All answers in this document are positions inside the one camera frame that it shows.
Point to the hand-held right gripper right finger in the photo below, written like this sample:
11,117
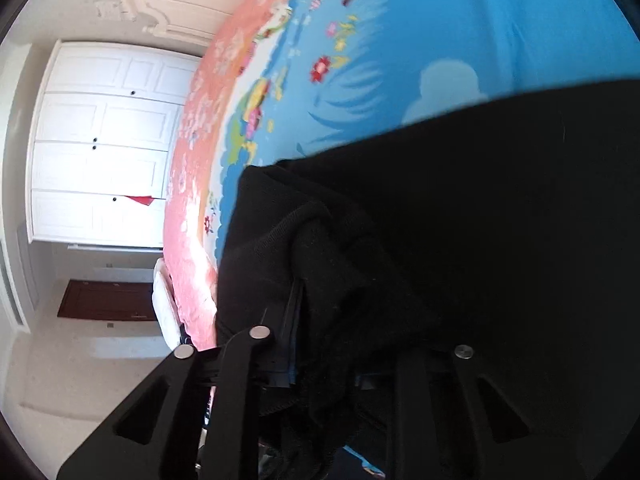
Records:
440,410

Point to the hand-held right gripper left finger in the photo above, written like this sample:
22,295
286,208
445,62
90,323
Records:
240,385

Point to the black pants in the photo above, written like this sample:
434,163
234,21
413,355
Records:
500,210

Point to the white cloth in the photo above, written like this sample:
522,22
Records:
167,305

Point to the red paper piece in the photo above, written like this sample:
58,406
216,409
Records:
140,200

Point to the white wardrobe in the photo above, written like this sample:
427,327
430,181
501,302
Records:
100,120

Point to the colourful cartoon bed sheet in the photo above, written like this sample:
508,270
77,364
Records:
450,20

